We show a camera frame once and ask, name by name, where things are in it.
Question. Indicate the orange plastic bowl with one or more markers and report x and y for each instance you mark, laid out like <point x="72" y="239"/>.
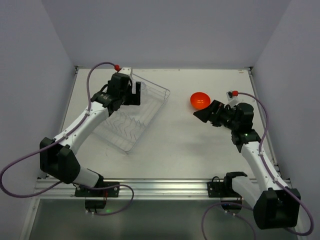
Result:
<point x="200" y="100"/>

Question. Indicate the clear glass cup back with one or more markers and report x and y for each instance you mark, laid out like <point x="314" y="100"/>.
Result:
<point x="143" y="87"/>

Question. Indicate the aluminium mounting rail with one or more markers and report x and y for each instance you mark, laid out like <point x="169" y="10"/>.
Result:
<point x="144" y="189"/>

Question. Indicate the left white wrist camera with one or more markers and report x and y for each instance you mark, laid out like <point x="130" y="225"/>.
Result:
<point x="127" y="71"/>

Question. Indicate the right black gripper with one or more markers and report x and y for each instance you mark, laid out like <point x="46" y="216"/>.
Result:
<point x="214" y="114"/>

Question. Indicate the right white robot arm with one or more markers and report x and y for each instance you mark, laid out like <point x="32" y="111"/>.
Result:
<point x="274" y="204"/>

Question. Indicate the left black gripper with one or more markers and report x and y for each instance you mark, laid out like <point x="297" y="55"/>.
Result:
<point x="133" y="94"/>

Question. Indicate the clear plastic dish rack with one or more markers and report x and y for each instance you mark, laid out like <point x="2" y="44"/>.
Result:
<point x="126" y="126"/>

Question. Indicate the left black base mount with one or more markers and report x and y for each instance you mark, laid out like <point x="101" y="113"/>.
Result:
<point x="97" y="199"/>

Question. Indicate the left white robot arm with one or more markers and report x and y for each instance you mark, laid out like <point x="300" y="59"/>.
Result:
<point x="58" y="155"/>

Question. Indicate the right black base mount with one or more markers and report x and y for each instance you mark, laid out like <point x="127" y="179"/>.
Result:
<point x="216" y="188"/>

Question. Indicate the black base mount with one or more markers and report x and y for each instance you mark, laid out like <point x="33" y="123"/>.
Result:
<point x="216" y="188"/>
<point x="97" y="199"/>

